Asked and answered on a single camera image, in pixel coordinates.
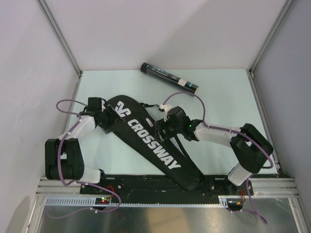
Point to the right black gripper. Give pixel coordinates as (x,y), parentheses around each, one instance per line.
(161,125)

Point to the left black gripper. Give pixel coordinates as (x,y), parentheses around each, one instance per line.
(112,120)

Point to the black racket bag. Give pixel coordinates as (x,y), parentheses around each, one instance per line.
(138,131)

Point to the black shuttlecock tube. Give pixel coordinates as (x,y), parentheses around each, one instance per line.
(167,77)

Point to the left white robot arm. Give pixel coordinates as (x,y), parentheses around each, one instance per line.
(63,156)

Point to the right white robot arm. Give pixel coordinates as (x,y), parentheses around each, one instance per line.
(250,147)

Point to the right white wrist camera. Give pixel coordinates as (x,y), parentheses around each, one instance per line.
(165,108)

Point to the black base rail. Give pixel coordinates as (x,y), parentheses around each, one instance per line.
(159,189)

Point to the left aluminium corner post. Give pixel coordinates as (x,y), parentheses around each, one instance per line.
(59,35)

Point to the aluminium corner post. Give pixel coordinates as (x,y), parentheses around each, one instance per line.
(280,19)
(59,35)

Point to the right aluminium corner post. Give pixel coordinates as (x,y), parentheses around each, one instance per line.
(280,19)

